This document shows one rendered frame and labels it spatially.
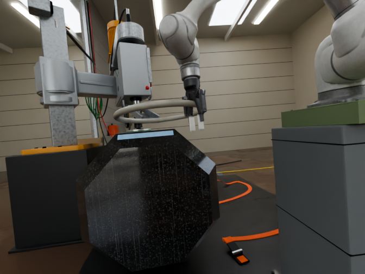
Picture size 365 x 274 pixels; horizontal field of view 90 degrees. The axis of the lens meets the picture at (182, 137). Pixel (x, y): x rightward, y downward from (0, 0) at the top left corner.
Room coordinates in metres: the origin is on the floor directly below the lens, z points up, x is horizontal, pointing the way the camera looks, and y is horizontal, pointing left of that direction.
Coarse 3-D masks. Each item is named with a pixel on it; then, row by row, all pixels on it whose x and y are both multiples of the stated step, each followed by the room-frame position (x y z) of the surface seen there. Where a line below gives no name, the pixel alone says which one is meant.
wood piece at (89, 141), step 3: (90, 138) 1.69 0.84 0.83; (93, 138) 1.70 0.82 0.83; (96, 138) 1.70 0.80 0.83; (99, 138) 1.71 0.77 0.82; (102, 138) 1.79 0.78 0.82; (78, 141) 1.66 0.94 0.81; (81, 141) 1.67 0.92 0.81; (84, 141) 1.68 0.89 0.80; (87, 141) 1.68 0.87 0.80; (90, 141) 1.69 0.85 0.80; (93, 141) 1.70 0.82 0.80; (96, 141) 1.70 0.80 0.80; (99, 141) 1.71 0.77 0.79; (102, 141) 1.77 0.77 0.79; (78, 144) 1.66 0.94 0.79; (81, 144) 1.67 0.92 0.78
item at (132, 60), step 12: (120, 48) 1.46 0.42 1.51; (132, 48) 1.49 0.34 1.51; (144, 48) 1.54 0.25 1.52; (120, 60) 1.47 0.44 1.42; (132, 60) 1.49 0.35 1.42; (144, 60) 1.53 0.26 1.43; (120, 72) 1.53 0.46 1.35; (132, 72) 1.49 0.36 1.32; (144, 72) 1.53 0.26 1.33; (120, 84) 1.60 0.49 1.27; (132, 84) 1.48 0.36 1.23; (144, 84) 1.52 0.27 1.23; (132, 96) 1.52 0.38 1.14; (144, 96) 1.56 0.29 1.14
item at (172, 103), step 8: (136, 104) 0.77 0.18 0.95; (144, 104) 0.76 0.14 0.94; (152, 104) 0.76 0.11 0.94; (160, 104) 0.76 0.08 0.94; (168, 104) 0.77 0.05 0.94; (176, 104) 0.78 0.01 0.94; (184, 104) 0.79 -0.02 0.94; (192, 104) 0.82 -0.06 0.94; (120, 112) 0.82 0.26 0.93; (128, 112) 0.80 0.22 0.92; (120, 120) 0.99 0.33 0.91; (128, 120) 1.08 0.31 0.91; (136, 120) 1.14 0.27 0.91; (144, 120) 1.18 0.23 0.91; (152, 120) 1.20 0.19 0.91; (160, 120) 1.21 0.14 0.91; (168, 120) 1.22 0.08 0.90
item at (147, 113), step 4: (132, 112) 1.46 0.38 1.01; (136, 112) 1.31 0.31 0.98; (144, 112) 1.55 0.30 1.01; (148, 112) 1.43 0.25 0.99; (152, 112) 1.34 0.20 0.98; (136, 116) 1.31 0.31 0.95; (140, 116) 1.20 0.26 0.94; (144, 116) 1.39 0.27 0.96; (148, 116) 1.40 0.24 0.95; (152, 116) 1.34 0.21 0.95; (156, 116) 1.25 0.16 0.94
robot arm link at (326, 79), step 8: (328, 40) 0.72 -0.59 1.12; (320, 48) 0.74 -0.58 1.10; (328, 48) 0.71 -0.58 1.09; (320, 56) 0.74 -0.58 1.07; (328, 56) 0.69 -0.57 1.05; (320, 64) 0.74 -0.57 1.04; (328, 64) 0.69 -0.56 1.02; (320, 72) 0.75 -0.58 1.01; (328, 72) 0.70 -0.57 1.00; (320, 80) 0.76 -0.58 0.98; (328, 80) 0.72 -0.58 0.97; (336, 80) 0.69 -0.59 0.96; (344, 80) 0.68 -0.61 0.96; (352, 80) 0.67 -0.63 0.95; (360, 80) 0.68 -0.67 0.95; (320, 88) 0.76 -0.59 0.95; (328, 88) 0.73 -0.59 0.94; (336, 88) 0.71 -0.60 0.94
